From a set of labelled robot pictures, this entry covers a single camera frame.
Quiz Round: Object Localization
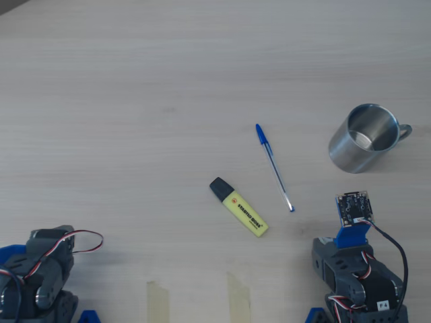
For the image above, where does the grey gripper with camera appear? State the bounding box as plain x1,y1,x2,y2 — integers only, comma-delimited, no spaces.
311,236,375,297

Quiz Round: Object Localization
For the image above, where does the servo wire on camera arm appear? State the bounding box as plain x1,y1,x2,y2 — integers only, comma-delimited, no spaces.
327,250,375,312

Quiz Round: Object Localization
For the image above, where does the blue base of plain arm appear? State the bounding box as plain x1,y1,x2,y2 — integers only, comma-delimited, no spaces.
0,244,102,323

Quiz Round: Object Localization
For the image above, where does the grey gripper without camera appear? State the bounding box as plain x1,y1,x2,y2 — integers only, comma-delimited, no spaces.
26,224,77,270

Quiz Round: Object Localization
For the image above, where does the grey robot arm without camera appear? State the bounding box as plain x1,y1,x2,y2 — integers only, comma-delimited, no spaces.
0,242,80,323

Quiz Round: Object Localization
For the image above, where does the looping red white black wire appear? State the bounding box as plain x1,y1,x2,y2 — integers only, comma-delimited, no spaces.
20,229,104,281

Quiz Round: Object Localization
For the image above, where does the wrist camera board blue mount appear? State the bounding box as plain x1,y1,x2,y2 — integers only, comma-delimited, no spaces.
335,190,376,250

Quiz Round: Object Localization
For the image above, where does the yellow Stabilo highlighter black cap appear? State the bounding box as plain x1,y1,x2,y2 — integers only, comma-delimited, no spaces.
209,176,270,238

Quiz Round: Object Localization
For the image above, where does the grey robot arm with camera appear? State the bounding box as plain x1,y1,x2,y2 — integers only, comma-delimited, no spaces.
323,248,410,323

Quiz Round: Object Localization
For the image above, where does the pale yellow masking tape strip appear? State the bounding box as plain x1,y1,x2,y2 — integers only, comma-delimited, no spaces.
226,271,252,323
146,281,170,323

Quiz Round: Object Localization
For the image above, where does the blue base of camera arm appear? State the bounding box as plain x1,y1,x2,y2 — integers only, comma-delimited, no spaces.
304,308,329,323

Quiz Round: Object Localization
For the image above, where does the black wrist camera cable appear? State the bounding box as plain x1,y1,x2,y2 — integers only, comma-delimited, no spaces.
365,218,410,310

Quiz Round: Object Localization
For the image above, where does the silver steel mug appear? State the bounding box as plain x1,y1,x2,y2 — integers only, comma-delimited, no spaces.
328,103,413,174

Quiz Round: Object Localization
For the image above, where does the blue capped ballpoint pen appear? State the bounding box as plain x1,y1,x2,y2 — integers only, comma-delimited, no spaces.
255,123,296,213

